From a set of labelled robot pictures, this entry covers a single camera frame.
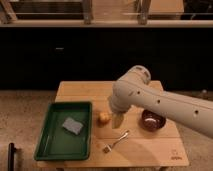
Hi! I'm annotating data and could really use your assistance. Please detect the metal fork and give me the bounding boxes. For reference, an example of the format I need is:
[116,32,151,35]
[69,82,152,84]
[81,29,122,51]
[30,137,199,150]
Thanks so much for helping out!
[103,130,129,153]

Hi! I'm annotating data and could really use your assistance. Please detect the green plastic tray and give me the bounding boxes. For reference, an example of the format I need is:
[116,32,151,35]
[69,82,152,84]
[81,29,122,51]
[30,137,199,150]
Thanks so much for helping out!
[34,101,92,161]

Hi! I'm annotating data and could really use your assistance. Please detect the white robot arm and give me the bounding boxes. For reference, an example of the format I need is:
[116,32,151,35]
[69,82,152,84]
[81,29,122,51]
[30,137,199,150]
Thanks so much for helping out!
[108,65,213,139]

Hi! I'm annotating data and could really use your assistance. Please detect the wooden railing shelf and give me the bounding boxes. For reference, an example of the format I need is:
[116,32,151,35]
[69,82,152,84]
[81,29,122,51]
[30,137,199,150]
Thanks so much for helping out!
[0,0,213,28]

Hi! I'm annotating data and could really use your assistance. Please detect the black post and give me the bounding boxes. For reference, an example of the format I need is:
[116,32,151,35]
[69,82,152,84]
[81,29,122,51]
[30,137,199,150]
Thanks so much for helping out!
[8,143,16,171]

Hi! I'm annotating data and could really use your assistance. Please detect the small yellow fruit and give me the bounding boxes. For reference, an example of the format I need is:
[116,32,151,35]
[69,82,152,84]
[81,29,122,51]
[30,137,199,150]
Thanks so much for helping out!
[98,112,111,124]

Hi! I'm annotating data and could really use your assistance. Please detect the dark red bowl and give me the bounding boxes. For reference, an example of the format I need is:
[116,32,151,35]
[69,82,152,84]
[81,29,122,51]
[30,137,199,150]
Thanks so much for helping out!
[141,110,166,132]

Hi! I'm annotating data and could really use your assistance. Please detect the wooden table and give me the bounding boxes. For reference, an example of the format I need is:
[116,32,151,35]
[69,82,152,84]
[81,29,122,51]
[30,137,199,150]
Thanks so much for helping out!
[36,81,189,170]

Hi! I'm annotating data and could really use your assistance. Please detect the grey-blue sponge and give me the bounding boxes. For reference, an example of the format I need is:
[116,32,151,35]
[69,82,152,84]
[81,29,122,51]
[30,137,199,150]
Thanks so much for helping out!
[62,118,83,135]

